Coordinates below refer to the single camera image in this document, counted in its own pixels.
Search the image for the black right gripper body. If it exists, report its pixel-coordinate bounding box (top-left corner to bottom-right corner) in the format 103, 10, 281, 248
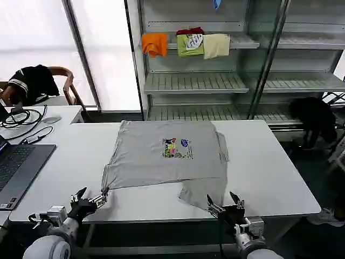
219, 204, 251, 226

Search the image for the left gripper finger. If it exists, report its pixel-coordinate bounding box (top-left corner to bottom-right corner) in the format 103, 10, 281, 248
70, 187, 88, 203
90, 188, 109, 209

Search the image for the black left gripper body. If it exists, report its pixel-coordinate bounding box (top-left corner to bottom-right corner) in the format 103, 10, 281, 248
66, 198, 98, 220

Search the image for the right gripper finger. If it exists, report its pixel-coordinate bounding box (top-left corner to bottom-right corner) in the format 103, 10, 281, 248
229, 191, 245, 210
206, 194, 226, 218

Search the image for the grey printed shirt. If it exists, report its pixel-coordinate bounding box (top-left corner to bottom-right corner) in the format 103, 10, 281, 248
101, 120, 230, 212

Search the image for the dark grey laptop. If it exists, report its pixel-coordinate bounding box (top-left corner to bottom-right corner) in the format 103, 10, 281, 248
0, 134, 57, 210

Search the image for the small grey adapter dongle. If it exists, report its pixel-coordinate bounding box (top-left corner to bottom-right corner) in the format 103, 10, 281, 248
20, 135, 44, 144

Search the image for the grey computer mouse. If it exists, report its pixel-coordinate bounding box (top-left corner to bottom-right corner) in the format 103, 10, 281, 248
43, 114, 62, 124

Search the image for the white sneaker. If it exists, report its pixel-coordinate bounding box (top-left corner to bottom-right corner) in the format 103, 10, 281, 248
307, 207, 345, 227

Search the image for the wooden chair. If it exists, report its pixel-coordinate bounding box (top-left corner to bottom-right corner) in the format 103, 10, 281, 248
1, 66, 86, 114

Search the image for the black jacket with white stripe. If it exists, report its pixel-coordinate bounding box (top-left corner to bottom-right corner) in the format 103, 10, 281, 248
5, 64, 60, 106

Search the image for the grey shelf rack with clothes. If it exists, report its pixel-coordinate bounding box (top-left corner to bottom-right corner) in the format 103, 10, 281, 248
125, 0, 261, 122

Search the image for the empty grey shelf rack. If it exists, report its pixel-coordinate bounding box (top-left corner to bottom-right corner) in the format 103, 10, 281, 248
237, 0, 345, 133

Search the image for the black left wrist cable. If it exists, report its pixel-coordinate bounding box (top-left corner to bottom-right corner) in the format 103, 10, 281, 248
27, 213, 44, 230

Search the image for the metal table frame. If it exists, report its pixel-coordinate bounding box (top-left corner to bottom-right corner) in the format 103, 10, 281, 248
80, 215, 296, 256

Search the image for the thin black cable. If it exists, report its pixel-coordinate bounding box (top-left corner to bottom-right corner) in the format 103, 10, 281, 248
0, 125, 54, 145

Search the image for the coiled black cable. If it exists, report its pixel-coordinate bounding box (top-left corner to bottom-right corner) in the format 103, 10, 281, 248
0, 104, 48, 128

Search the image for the grey window frame post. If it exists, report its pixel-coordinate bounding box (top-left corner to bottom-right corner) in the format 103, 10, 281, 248
61, 0, 102, 113

